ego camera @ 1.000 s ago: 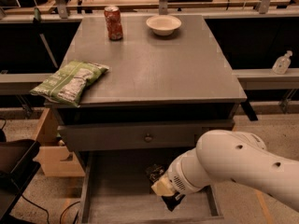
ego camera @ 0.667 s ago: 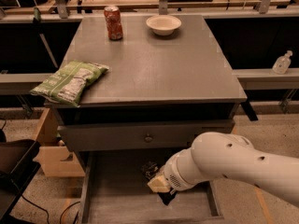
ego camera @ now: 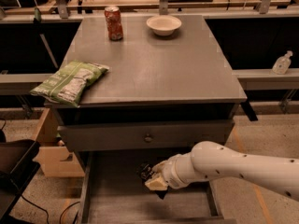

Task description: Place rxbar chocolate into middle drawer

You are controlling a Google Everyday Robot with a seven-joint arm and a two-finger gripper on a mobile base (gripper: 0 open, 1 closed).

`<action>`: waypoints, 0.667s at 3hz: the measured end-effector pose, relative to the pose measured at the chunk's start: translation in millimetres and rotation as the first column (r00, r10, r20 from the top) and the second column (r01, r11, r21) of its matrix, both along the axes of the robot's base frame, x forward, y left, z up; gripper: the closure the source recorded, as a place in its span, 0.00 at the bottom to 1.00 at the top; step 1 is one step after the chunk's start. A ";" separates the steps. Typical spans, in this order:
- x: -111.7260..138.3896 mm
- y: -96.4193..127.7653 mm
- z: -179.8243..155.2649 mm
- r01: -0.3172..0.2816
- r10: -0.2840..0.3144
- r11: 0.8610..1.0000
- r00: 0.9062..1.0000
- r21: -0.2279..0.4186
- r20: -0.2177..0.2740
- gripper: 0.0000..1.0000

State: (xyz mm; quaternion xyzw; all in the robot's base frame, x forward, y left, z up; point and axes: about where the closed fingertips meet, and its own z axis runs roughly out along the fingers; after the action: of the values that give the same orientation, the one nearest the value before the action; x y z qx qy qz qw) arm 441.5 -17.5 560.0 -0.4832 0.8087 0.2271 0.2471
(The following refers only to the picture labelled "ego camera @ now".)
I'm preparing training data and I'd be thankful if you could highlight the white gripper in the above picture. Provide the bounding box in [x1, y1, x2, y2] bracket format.
[145, 154, 187, 191]

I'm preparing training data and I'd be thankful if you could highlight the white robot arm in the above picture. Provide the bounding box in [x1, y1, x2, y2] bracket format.
[145, 141, 299, 201]

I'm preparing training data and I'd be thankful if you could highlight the grey top drawer with knob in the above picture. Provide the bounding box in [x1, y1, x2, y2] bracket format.
[58, 119, 235, 151]

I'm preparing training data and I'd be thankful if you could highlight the open grey middle drawer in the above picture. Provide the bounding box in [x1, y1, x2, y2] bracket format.
[78, 148, 225, 224]

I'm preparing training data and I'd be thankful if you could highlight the grey wooden drawer cabinet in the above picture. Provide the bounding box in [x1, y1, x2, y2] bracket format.
[44, 13, 248, 170]

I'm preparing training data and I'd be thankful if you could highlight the light wooden crate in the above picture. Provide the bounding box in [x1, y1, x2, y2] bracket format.
[32, 108, 84, 177]

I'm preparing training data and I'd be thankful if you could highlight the green chip bag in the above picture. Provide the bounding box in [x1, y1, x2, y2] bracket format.
[30, 61, 109, 107]

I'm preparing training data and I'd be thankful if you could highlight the black tray on left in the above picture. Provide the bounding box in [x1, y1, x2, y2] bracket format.
[0, 139, 40, 224]

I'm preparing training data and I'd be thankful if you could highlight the white ceramic bowl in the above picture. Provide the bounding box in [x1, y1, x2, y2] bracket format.
[146, 15, 181, 36]

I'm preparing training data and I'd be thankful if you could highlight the clear soap dispenser bottle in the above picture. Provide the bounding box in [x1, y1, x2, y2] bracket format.
[272, 50, 293, 75]

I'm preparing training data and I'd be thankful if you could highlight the red soda can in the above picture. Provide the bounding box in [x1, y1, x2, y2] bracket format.
[104, 6, 123, 41]

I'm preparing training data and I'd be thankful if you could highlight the black floor cable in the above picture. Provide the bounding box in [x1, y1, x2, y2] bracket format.
[18, 193, 81, 224]

